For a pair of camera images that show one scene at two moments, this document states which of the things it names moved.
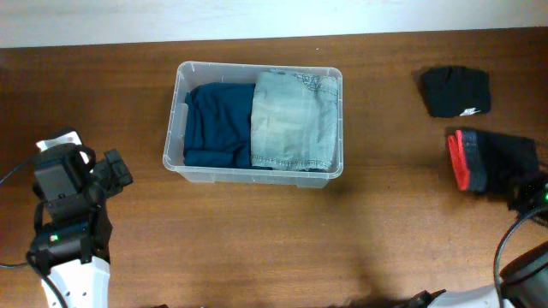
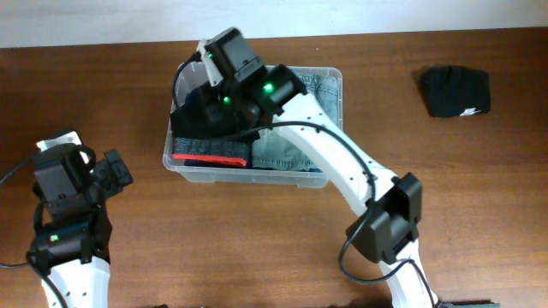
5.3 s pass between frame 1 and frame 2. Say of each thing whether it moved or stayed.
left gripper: stayed
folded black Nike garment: stayed
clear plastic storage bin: stayed
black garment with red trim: moved
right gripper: moved
